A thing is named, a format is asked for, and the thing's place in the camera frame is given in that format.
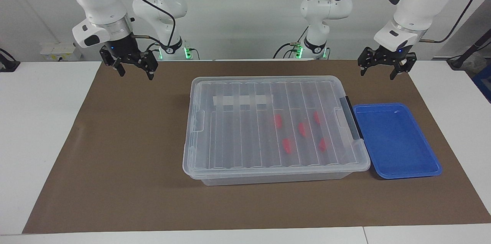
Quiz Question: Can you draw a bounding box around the clear ribbed box lid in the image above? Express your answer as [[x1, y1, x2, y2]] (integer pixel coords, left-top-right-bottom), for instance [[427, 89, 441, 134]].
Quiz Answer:
[[183, 76, 371, 180]]

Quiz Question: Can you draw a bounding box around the blue plastic tray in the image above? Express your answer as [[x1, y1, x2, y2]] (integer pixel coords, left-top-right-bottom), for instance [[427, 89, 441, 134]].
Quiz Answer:
[[352, 102, 443, 180]]

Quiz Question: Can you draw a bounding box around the clear plastic storage box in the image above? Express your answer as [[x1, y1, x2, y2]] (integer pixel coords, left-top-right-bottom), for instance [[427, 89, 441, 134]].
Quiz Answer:
[[183, 76, 371, 186]]

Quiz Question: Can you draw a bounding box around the white power strip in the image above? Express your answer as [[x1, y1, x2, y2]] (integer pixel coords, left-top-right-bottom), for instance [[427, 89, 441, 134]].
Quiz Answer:
[[40, 43, 83, 61]]

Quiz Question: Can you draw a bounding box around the black stand leg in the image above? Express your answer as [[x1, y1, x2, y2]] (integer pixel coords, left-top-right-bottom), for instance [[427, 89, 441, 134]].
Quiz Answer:
[[447, 29, 491, 70]]

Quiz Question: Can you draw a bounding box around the brown table mat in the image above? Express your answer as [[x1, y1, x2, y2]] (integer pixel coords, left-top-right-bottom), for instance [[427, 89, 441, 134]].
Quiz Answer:
[[22, 59, 491, 234]]

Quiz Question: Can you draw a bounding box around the blue crate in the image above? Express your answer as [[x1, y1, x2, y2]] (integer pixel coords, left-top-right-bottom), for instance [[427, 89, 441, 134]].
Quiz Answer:
[[472, 64, 491, 102]]

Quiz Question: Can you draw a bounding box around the black clamp object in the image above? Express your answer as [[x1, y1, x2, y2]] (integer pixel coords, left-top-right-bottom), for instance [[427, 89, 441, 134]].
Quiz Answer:
[[0, 48, 20, 73]]

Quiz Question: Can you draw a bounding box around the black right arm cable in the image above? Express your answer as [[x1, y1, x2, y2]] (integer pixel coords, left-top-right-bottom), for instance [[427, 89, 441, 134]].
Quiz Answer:
[[111, 0, 177, 54]]

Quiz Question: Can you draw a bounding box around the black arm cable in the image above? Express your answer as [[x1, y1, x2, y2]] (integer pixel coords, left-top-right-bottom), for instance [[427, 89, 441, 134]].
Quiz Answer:
[[343, 0, 476, 43], [111, 0, 177, 54]]

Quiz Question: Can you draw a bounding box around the black base cable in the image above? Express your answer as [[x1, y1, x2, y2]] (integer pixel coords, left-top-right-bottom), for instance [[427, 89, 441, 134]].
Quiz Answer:
[[146, 41, 162, 61], [273, 25, 309, 59]]

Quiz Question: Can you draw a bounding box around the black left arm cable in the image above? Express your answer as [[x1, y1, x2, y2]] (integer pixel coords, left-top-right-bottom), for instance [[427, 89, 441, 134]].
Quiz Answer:
[[343, 0, 476, 43]]

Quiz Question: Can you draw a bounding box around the black box latch handle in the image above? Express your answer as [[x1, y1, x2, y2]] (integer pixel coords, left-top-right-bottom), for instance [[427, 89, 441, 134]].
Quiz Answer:
[[339, 96, 364, 140]]

